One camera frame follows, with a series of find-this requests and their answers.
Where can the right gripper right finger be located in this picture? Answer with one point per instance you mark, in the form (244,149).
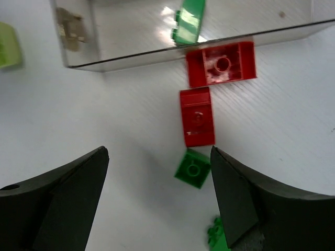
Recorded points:
(261,213)

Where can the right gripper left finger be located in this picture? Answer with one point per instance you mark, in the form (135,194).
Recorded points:
(55,210)

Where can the red curved lego brick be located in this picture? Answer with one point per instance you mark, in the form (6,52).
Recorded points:
(197,117)

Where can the red square lego brick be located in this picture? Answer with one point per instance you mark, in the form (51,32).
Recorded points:
(221,64)

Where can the green sloped lego brick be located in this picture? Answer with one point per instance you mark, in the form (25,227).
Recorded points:
(188,22)

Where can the green lego brick right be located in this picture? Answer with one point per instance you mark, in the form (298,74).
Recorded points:
(216,239)

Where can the small green square lego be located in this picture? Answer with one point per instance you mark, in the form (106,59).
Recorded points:
(193,168)

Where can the lime lego brick centre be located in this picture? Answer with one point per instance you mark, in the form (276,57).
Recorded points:
(11,54)

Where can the near clear plastic bin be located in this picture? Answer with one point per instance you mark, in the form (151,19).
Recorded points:
(104,36)

